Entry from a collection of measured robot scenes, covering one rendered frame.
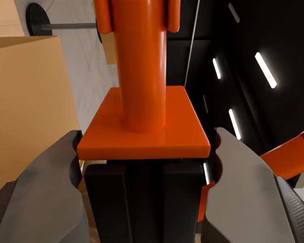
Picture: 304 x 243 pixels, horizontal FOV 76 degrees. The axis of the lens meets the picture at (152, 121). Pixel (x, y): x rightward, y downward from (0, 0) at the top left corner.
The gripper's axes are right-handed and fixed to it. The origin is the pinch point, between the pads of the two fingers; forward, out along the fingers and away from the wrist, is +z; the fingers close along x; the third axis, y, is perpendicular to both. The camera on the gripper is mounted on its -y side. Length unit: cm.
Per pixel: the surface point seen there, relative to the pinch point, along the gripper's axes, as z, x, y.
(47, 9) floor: 224, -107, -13
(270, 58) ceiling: 479, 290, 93
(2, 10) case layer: 70, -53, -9
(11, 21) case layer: 73, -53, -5
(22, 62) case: 9.7, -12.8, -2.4
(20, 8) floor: 176, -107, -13
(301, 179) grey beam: 185, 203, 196
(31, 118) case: 8.1, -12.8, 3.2
